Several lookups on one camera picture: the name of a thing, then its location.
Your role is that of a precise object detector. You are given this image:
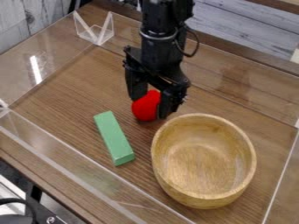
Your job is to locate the clear acrylic enclosure wall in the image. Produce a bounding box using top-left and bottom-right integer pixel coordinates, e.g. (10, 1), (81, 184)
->
(0, 100), (195, 224)

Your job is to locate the green rectangular block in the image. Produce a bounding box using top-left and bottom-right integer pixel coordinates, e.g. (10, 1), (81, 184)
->
(94, 111), (137, 166)

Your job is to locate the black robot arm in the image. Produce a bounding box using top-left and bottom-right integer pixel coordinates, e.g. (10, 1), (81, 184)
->
(125, 0), (195, 122)

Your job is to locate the black table leg bracket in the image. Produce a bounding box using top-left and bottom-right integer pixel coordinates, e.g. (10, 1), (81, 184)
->
(26, 184), (67, 224)

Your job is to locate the black cable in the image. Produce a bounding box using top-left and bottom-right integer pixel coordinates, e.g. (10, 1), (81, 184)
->
(0, 198), (41, 224)

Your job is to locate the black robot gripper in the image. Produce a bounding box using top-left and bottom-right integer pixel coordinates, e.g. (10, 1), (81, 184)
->
(125, 31), (191, 119)

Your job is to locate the round wooden bowl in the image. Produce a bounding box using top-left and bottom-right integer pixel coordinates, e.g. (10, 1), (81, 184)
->
(151, 113), (258, 209)

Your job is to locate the red plush strawberry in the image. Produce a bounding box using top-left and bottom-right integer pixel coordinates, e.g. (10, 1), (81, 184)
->
(131, 90), (161, 122)

